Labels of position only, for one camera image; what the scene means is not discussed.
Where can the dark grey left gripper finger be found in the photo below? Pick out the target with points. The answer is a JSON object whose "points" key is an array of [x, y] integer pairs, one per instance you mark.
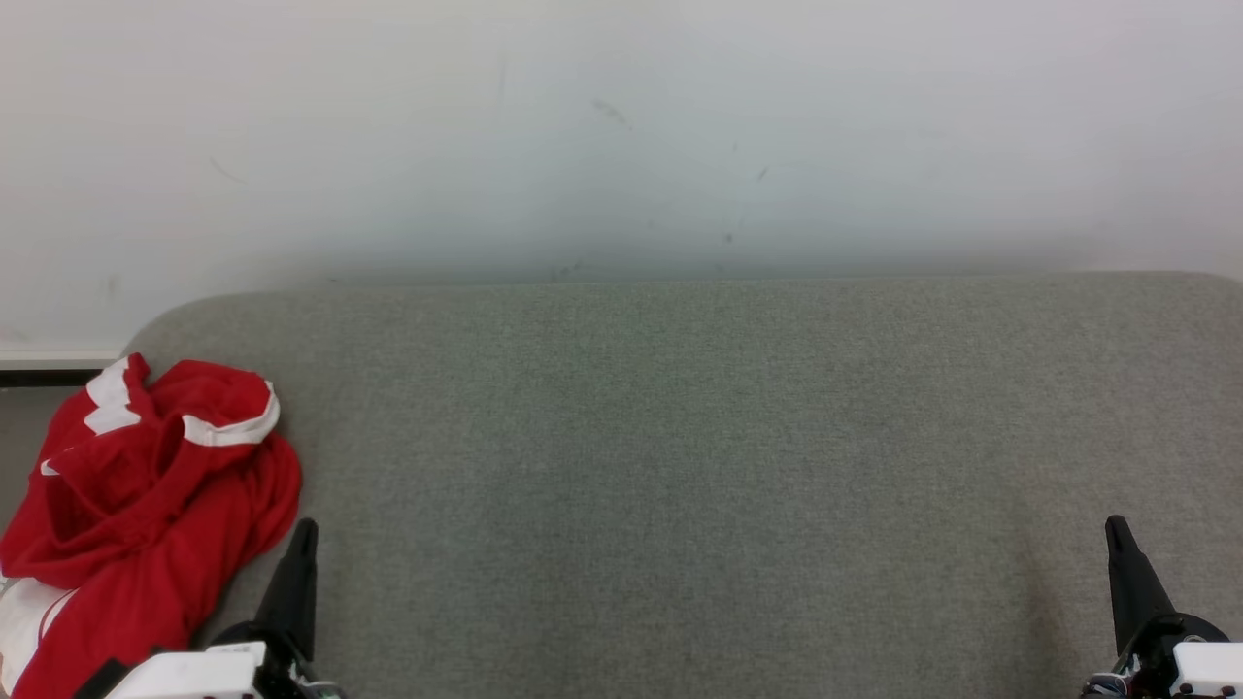
{"points": [[296, 592]]}

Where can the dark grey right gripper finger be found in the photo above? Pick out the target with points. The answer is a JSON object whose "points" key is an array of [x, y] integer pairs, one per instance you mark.
{"points": [[1131, 582]]}

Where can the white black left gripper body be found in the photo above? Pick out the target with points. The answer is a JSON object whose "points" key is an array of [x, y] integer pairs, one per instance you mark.
{"points": [[194, 675]]}

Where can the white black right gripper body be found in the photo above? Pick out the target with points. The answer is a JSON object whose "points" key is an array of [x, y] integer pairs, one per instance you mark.
{"points": [[1204, 670]]}

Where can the red and white jersey shirt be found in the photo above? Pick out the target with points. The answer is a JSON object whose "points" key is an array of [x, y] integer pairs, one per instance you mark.
{"points": [[209, 388], [146, 602]]}

